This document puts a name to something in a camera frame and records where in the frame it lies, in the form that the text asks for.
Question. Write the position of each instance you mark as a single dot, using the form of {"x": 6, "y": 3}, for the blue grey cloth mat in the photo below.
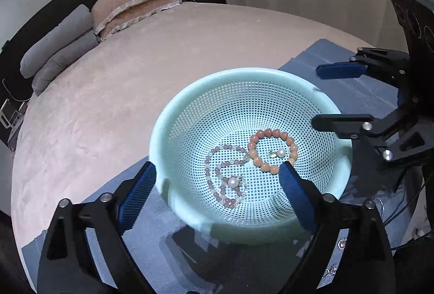
{"x": 169, "y": 246}

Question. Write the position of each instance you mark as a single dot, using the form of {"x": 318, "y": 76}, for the small silver earring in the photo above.
{"x": 332, "y": 270}
{"x": 343, "y": 243}

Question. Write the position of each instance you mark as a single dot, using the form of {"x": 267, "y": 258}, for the grey pillow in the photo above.
{"x": 54, "y": 39}
{"x": 64, "y": 61}

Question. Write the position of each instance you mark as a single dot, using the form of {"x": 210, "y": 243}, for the small pearl earring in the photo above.
{"x": 281, "y": 153}

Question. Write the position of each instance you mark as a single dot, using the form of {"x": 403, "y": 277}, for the black headboard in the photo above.
{"x": 40, "y": 14}

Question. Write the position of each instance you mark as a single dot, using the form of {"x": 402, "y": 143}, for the bed with pink cover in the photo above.
{"x": 101, "y": 104}

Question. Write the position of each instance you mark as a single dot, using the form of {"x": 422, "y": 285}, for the mint green plastic basket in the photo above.
{"x": 190, "y": 131}

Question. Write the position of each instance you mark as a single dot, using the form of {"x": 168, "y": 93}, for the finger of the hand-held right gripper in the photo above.
{"x": 339, "y": 70}
{"x": 342, "y": 124}

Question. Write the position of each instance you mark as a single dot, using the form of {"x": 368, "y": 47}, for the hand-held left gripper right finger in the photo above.
{"x": 295, "y": 199}

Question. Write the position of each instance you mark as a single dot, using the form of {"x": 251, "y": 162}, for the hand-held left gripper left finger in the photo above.
{"x": 137, "y": 199}

